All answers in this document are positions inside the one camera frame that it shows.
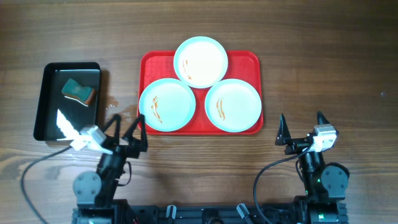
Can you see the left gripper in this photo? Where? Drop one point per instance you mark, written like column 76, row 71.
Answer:
column 126, row 147

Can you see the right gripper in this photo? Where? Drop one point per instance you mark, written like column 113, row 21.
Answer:
column 301, row 145

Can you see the light blue plate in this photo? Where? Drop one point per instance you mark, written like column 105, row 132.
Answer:
column 167, row 104
column 233, row 105
column 200, row 62

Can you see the green and orange sponge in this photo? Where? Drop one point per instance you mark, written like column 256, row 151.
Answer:
column 82, row 94

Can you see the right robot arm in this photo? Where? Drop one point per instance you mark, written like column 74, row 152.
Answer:
column 324, row 183

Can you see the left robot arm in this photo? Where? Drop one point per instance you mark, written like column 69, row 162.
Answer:
column 97, row 189

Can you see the red plastic tray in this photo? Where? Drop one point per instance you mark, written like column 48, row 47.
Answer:
column 158, row 64

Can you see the black rectangular water tray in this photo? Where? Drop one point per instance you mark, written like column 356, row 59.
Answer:
column 52, row 101

